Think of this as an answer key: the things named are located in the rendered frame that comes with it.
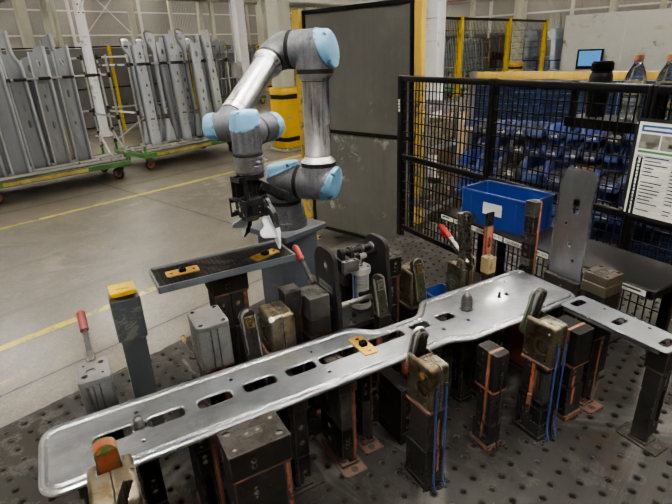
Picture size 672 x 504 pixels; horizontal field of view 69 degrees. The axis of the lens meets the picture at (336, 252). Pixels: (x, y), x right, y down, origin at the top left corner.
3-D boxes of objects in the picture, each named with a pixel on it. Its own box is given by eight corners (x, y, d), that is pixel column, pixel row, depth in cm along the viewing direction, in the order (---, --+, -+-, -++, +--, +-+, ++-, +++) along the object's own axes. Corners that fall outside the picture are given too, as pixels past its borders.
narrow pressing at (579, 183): (579, 283, 148) (597, 172, 135) (547, 270, 157) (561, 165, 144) (580, 283, 148) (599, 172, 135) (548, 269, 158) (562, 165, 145)
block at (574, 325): (563, 425, 135) (578, 338, 124) (530, 403, 144) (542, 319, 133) (586, 413, 139) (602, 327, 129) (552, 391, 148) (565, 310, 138)
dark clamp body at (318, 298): (315, 423, 140) (306, 305, 125) (295, 397, 151) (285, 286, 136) (347, 410, 145) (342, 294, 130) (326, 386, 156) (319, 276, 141)
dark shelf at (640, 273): (652, 301, 136) (654, 292, 135) (438, 218, 209) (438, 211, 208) (695, 282, 146) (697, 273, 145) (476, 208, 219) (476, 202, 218)
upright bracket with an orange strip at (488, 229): (477, 351, 169) (488, 213, 150) (474, 349, 171) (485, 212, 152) (483, 348, 171) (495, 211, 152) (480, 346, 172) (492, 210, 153)
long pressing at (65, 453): (38, 516, 81) (36, 509, 80) (38, 432, 99) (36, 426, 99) (581, 298, 142) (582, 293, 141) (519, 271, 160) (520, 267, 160)
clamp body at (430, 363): (424, 501, 115) (429, 378, 101) (394, 466, 124) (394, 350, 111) (454, 484, 119) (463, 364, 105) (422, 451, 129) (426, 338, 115)
